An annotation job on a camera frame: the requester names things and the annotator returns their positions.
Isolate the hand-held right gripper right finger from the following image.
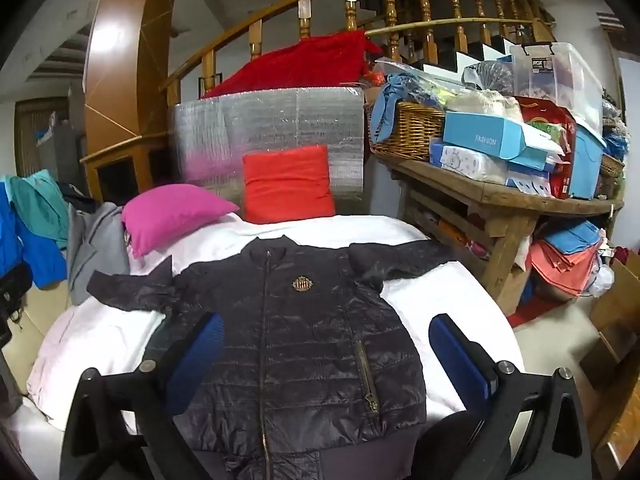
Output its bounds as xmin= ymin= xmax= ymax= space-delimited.
xmin=428 ymin=313 xmax=593 ymax=480

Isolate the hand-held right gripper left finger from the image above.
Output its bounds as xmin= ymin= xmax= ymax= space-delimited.
xmin=60 ymin=312 xmax=226 ymax=480

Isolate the black quilted jacket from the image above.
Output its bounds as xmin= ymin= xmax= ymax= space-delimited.
xmin=86 ymin=235 xmax=463 ymax=480

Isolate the white blanket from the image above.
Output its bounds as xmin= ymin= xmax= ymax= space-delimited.
xmin=25 ymin=212 xmax=526 ymax=436

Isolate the red floor mat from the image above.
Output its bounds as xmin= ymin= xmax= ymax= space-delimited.
xmin=510 ymin=295 xmax=566 ymax=328

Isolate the stack of orange cloths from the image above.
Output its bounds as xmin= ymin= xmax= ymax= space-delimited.
xmin=530 ymin=240 xmax=603 ymax=303

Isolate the pink pillow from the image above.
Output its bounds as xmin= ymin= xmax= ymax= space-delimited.
xmin=121 ymin=184 xmax=241 ymax=260

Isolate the grey coat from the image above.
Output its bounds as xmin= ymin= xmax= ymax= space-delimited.
xmin=66 ymin=202 xmax=132 ymax=307

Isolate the white plastic bag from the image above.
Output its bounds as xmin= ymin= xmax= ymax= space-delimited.
xmin=590 ymin=265 xmax=615 ymax=296

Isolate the wooden table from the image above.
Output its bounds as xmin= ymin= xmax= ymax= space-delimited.
xmin=370 ymin=152 xmax=626 ymax=316

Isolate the folded blue cloth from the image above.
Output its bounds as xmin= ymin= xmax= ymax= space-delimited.
xmin=542 ymin=220 xmax=601 ymax=256

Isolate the bright blue jacket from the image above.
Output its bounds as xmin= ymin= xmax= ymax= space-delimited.
xmin=0 ymin=180 xmax=68 ymax=291

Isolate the red pillow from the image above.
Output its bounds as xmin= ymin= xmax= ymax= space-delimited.
xmin=242 ymin=145 xmax=337 ymax=225

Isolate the black shiny coat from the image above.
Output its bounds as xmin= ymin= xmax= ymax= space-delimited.
xmin=0 ymin=262 xmax=33 ymax=346

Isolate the white printed tissue pack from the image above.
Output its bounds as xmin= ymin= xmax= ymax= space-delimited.
xmin=429 ymin=142 xmax=511 ymax=184

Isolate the dark navy garment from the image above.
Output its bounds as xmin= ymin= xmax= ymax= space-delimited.
xmin=57 ymin=182 xmax=101 ymax=211

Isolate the teal jacket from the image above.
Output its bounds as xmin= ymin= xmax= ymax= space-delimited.
xmin=5 ymin=170 xmax=71 ymax=251

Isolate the blue cardboard box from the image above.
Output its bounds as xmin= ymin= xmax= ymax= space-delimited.
xmin=442 ymin=111 xmax=566 ymax=171

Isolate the large wicker basket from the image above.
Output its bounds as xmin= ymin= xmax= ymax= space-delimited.
xmin=369 ymin=101 xmax=447 ymax=162

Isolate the blue plastic bin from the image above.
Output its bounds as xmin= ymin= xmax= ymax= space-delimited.
xmin=570 ymin=125 xmax=607 ymax=200

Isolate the small wicker basket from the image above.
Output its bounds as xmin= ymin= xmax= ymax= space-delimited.
xmin=600 ymin=152 xmax=626 ymax=178

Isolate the grey refrigerator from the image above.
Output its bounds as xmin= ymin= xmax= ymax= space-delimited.
xmin=37 ymin=125 xmax=83 ymax=181

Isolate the silver foil insulation mat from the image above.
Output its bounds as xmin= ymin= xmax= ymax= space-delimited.
xmin=170 ymin=86 xmax=368 ymax=216

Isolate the cream cloth bundle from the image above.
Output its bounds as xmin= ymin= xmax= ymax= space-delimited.
xmin=445 ymin=89 xmax=523 ymax=122

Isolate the red shopping bag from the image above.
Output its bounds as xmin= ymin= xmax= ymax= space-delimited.
xmin=515 ymin=95 xmax=578 ymax=198

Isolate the light blue cloth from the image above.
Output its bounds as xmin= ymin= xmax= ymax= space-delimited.
xmin=371 ymin=74 xmax=426 ymax=143

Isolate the brown curtain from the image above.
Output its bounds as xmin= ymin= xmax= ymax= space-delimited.
xmin=15 ymin=97 xmax=68 ymax=178

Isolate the dark patterned bagged cloth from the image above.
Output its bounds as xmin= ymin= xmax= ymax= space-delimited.
xmin=462 ymin=60 xmax=516 ymax=93

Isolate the clear plastic storage box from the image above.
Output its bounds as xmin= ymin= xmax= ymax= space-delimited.
xmin=509 ymin=42 xmax=605 ymax=133

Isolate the wooden column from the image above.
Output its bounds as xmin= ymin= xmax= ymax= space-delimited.
xmin=80 ymin=0 xmax=183 ymax=206

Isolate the red fleece cloth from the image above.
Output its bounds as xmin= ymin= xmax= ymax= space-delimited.
xmin=202 ymin=30 xmax=383 ymax=98

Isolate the wooden stair railing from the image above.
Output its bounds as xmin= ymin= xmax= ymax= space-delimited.
xmin=160 ymin=0 xmax=558 ymax=106

